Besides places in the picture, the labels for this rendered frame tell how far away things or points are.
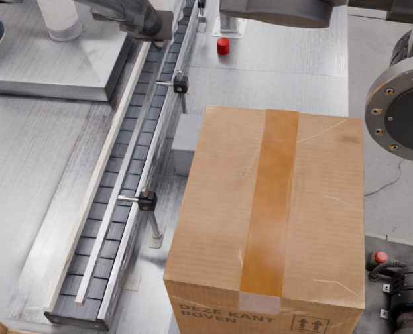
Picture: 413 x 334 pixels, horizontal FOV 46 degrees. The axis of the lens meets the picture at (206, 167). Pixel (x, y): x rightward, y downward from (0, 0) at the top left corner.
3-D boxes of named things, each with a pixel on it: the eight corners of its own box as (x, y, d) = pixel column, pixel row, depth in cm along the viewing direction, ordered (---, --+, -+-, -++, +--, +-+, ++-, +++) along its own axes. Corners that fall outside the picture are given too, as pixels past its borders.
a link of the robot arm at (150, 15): (148, 23, 98) (152, -5, 97) (115, 18, 98) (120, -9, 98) (155, 32, 104) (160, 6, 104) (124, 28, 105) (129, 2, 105)
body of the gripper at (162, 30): (130, 10, 112) (122, 0, 104) (174, 12, 110) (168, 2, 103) (128, 39, 112) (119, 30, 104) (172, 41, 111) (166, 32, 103)
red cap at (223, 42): (230, 54, 128) (230, 44, 125) (217, 55, 128) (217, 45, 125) (229, 46, 130) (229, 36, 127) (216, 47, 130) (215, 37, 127)
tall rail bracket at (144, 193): (131, 225, 97) (113, 177, 84) (166, 230, 96) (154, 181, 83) (126, 239, 96) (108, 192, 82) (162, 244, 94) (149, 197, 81)
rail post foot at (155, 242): (155, 222, 98) (154, 220, 97) (167, 224, 97) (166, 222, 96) (147, 246, 95) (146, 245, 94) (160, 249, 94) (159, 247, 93)
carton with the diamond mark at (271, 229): (215, 198, 98) (206, 103, 76) (336, 213, 94) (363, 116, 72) (183, 348, 80) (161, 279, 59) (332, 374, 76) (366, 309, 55)
